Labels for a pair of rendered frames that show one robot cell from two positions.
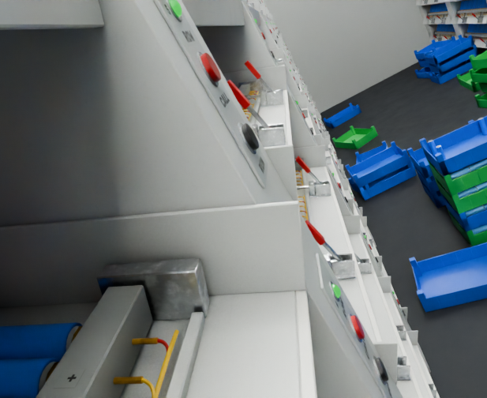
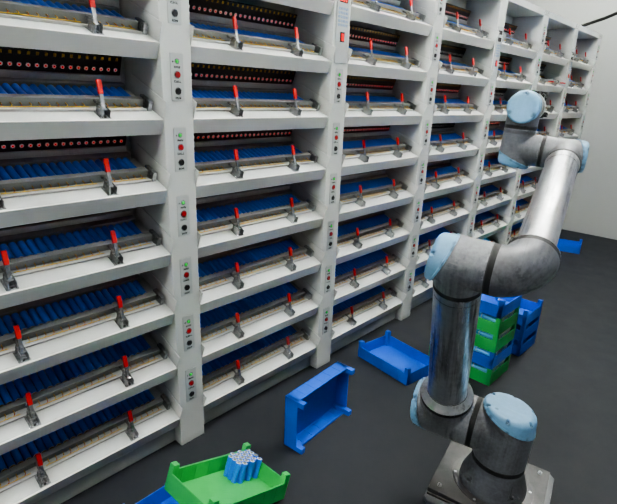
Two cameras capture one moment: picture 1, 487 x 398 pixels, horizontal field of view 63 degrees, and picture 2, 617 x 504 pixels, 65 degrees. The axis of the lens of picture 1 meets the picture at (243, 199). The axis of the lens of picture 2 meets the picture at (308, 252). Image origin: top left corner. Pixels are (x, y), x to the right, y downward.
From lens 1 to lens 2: 131 cm
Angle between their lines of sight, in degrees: 24
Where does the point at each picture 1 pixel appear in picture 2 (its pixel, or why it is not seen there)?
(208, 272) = (158, 176)
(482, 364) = not seen: hidden behind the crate
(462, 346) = not seen: hidden behind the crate
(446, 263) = (403, 350)
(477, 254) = (420, 359)
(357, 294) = (229, 238)
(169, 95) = (163, 148)
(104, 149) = (156, 148)
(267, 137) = (235, 172)
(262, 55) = (324, 146)
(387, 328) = (259, 281)
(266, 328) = (155, 187)
